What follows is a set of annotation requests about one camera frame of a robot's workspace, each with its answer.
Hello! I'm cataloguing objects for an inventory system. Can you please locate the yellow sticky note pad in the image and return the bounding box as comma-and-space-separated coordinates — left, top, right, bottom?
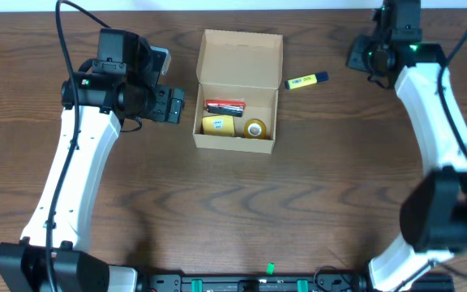
202, 115, 235, 136

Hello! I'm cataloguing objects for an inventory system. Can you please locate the small green clip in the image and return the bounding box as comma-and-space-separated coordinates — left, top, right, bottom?
266, 263, 275, 276

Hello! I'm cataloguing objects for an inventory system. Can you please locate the red black stapler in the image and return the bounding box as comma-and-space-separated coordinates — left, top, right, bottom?
205, 100, 246, 117

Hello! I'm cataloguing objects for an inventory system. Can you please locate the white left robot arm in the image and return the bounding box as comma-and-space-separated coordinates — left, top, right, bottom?
0, 28, 185, 291

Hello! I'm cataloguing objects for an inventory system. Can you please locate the yellow highlighter with blue cap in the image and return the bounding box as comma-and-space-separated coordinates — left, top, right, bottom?
285, 71, 329, 90

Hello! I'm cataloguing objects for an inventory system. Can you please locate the black mounting rail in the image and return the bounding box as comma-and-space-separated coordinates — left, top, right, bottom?
134, 266, 375, 292

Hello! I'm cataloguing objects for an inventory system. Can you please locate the open cardboard box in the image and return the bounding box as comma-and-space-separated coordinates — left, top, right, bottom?
193, 29, 283, 154

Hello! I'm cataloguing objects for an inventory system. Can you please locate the yellow tape roll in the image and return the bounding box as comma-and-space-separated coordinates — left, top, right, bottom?
244, 119, 267, 140

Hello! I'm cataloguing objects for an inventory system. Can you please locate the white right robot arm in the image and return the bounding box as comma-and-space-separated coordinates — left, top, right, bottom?
347, 0, 467, 291

